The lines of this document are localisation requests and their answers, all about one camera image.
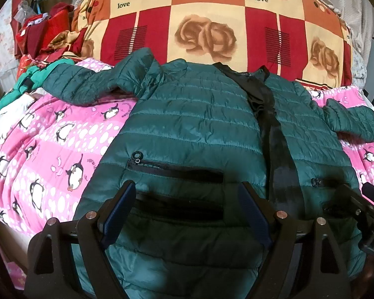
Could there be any red clothes pile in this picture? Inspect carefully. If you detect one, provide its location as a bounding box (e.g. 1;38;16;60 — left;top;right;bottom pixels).
15;2;94;66

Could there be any red rose patterned quilt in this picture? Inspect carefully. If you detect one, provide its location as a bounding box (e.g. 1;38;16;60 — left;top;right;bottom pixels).
71;0;353;89

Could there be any teal green garment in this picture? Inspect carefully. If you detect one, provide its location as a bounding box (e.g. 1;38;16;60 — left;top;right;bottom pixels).
0;59;75;111

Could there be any dark green puffer jacket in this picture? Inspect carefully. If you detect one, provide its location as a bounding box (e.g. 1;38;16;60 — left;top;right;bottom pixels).
43;48;374;298

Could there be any pink penguin blanket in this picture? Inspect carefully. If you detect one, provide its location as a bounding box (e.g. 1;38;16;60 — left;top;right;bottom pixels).
0;57;374;290

